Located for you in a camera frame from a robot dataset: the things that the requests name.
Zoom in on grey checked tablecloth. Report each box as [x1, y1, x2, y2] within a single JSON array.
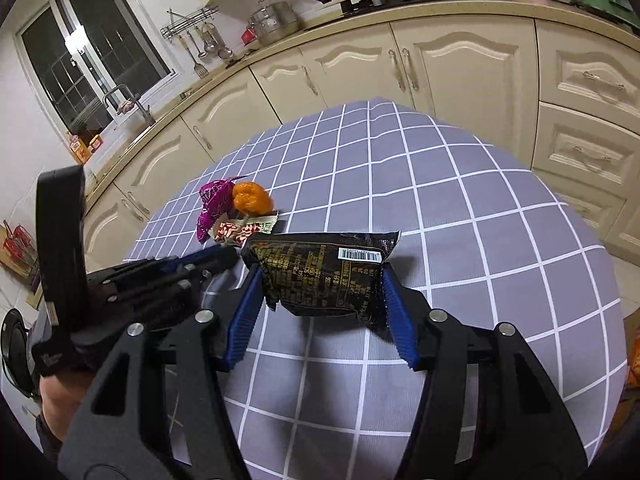
[[122, 100, 628, 480]]

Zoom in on purple foil wrapper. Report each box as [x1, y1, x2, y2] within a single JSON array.
[[196, 176, 248, 243]]

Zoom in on cream cabinet door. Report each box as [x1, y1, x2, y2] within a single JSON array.
[[611, 180, 640, 267], [112, 119, 216, 223], [82, 182, 153, 261], [299, 35, 418, 126], [179, 67, 283, 166], [390, 16, 538, 166], [249, 57, 326, 126]]

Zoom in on steel stock pot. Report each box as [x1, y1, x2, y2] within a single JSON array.
[[247, 1, 301, 47]]

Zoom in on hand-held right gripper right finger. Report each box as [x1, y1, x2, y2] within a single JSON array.
[[380, 265, 588, 480]]

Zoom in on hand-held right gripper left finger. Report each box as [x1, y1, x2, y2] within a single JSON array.
[[55, 264, 266, 480]]

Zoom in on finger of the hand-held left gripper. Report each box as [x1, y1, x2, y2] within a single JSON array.
[[107, 272, 210, 332], [107, 246, 239, 286]]

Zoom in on orange snack bag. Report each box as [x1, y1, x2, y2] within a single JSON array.
[[624, 337, 640, 386]]

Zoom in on metal sink faucet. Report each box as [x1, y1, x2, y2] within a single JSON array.
[[102, 84, 157, 128]]

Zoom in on red wire rack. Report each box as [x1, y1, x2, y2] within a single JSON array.
[[0, 219, 41, 281]]

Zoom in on red patterned box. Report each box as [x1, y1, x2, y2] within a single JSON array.
[[65, 130, 104, 164]]

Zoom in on black round appliance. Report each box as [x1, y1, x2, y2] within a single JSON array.
[[0, 307, 42, 401]]

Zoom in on metal utensil rack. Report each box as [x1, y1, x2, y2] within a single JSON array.
[[160, 5, 221, 41]]

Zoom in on black snack packet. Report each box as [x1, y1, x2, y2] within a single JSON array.
[[241, 230, 402, 333]]

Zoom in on red white candy wrapper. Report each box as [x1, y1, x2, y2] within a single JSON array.
[[212, 220, 243, 246], [235, 211, 279, 236]]

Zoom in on cream cabinet drawer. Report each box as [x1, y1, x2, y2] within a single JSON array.
[[532, 102, 640, 186], [535, 22, 640, 116], [532, 167, 630, 243]]

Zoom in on metal slotted spatula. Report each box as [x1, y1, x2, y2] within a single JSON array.
[[186, 30, 210, 79]]

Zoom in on person's left forearm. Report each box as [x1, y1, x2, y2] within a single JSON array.
[[34, 412, 68, 466]]

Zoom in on metal ladle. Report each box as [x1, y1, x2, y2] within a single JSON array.
[[202, 22, 233, 61]]

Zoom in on kitchen window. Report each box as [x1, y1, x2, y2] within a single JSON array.
[[15, 0, 178, 133]]

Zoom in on person's left hand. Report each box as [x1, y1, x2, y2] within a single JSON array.
[[39, 367, 98, 441]]

